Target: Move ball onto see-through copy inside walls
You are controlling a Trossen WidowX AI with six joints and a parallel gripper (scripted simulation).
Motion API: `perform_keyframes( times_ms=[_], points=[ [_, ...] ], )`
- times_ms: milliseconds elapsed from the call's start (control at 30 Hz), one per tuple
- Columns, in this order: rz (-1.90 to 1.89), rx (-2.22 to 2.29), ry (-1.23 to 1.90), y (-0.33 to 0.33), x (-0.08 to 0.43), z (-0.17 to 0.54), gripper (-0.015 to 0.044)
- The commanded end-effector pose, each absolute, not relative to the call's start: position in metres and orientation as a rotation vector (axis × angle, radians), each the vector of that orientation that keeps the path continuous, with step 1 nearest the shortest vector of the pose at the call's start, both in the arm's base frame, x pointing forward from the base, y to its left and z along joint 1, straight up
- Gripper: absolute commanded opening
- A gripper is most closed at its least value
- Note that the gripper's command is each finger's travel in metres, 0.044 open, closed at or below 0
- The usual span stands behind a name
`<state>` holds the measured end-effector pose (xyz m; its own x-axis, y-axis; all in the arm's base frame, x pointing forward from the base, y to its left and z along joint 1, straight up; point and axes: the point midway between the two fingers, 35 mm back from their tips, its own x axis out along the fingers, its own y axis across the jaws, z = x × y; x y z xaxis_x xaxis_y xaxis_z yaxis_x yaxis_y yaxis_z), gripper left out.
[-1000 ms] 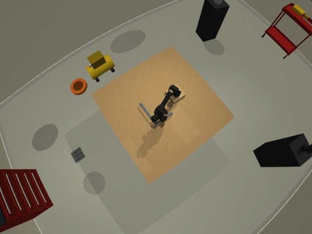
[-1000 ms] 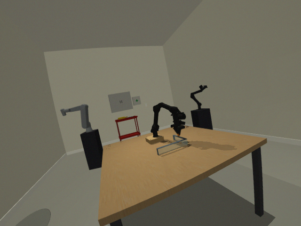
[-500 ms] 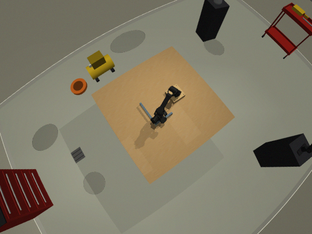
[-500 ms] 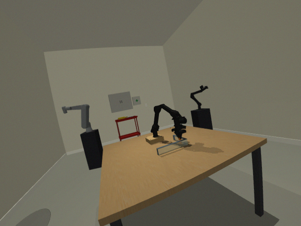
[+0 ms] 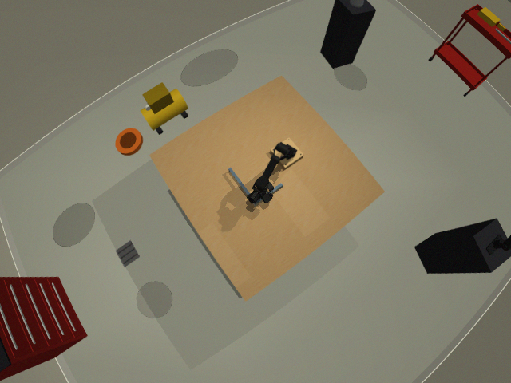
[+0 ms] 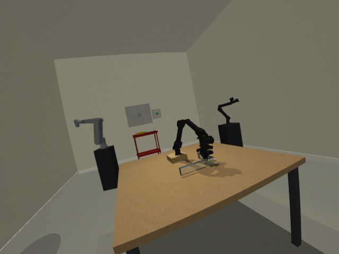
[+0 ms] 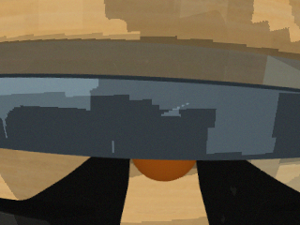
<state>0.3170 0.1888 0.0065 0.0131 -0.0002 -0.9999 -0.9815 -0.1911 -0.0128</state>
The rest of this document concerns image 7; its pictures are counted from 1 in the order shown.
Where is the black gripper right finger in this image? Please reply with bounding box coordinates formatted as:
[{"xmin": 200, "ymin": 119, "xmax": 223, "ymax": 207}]
[{"xmin": 196, "ymin": 160, "xmax": 300, "ymax": 225}]

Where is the orange-brown ball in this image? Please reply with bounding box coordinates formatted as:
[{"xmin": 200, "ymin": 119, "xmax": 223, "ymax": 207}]
[{"xmin": 132, "ymin": 158, "xmax": 198, "ymax": 181}]

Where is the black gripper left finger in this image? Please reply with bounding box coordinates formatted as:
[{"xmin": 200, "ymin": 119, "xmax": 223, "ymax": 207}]
[{"xmin": 0, "ymin": 157, "xmax": 130, "ymax": 225}]

